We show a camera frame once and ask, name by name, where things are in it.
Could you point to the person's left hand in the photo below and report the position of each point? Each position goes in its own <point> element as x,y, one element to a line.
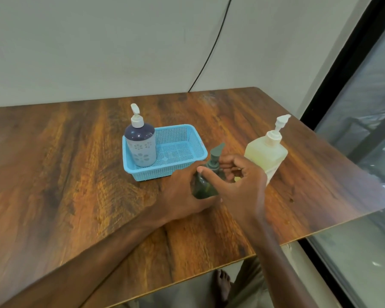
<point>178,195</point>

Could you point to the person's right hand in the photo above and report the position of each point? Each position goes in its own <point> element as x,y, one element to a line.
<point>247,192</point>

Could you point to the person's right thumb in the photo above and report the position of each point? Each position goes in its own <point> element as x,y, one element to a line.
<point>213,178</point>

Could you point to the person's left thumb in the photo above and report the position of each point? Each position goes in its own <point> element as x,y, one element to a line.
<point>194,167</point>

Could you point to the dark green pump bottle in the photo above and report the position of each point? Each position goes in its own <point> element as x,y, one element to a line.
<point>202,189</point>

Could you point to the person's left forearm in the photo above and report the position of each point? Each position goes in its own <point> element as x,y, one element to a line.
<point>93,263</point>

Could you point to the person's right forearm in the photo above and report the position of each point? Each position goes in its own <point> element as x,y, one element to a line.
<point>276,266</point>

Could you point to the light blue plastic basket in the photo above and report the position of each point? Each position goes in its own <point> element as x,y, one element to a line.
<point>179,147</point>

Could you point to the pale yellow pump bottle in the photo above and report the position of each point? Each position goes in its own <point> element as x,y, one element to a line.
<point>264,153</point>

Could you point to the dark blue floral pump bottle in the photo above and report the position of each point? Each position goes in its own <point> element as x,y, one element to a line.
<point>141,144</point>

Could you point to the person's bare foot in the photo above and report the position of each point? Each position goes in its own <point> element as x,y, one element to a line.
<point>220,285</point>

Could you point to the dark metal railing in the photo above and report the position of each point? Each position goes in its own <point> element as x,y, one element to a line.
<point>377,136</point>

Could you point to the black window frame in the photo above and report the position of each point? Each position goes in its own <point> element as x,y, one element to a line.
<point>343,60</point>

